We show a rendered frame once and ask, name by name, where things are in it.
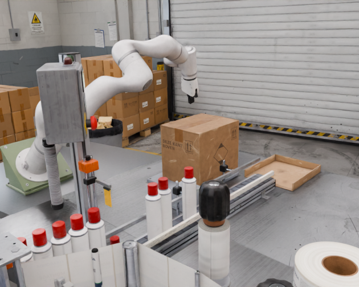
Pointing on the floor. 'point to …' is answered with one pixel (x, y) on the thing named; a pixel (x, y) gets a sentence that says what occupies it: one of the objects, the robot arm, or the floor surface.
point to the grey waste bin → (115, 140)
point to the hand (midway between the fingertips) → (191, 99)
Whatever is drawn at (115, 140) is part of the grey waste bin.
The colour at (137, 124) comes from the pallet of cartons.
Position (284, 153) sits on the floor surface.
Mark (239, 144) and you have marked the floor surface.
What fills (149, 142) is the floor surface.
